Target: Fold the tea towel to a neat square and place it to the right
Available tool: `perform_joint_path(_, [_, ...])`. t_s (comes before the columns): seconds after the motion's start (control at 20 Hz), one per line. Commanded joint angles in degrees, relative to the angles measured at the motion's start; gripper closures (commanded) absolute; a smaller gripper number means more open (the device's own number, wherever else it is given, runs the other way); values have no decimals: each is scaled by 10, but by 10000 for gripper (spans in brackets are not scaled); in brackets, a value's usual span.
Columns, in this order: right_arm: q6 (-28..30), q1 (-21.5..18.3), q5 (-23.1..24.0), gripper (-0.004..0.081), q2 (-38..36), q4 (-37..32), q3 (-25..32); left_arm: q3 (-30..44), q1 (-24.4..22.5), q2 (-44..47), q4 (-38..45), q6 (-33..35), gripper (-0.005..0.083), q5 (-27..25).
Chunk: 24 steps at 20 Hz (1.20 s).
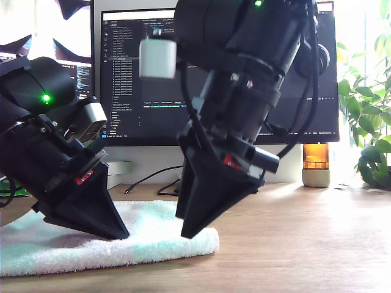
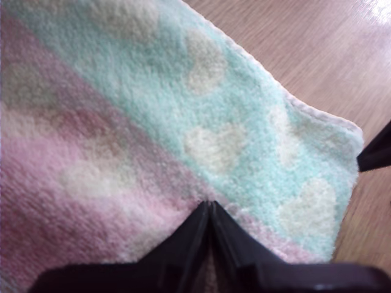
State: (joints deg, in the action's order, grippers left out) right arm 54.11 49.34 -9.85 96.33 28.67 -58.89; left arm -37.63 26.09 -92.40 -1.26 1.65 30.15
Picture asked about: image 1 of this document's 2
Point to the green plastic packet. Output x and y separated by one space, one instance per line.
18 190

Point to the black over-ear headphones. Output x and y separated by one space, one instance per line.
324 61

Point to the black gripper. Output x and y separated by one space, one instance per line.
39 161
241 107

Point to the black monitor showing terminal windows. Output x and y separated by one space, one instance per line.
46 18

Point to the black monitor showing code editor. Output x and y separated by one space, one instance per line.
128 91

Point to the amber glass jar pale base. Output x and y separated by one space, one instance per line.
316 161

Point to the long white box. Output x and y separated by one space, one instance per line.
120 168

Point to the green leafy houseplant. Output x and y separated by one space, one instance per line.
369 164

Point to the mint and pink tea towel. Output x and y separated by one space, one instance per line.
146 244

